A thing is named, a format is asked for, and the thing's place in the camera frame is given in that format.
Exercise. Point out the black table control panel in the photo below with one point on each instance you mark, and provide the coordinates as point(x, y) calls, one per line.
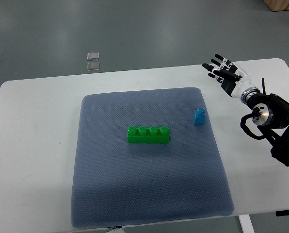
point(282, 213)

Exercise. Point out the long green block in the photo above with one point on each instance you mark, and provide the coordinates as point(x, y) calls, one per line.
point(151, 135)

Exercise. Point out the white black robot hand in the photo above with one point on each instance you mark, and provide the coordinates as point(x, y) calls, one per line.
point(232, 78)

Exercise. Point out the small blue block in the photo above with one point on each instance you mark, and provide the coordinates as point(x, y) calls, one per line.
point(199, 116)

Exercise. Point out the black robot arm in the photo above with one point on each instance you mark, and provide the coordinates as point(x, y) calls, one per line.
point(269, 120)

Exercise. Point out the wooden box corner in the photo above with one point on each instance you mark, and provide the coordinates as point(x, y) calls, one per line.
point(277, 5)

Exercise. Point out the upper metal floor plate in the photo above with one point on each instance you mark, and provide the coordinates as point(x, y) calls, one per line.
point(92, 56)

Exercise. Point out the blue-grey mesh mat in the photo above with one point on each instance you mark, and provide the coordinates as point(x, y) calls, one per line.
point(117, 183)

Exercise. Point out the white table leg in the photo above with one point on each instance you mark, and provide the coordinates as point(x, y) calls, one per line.
point(246, 224)

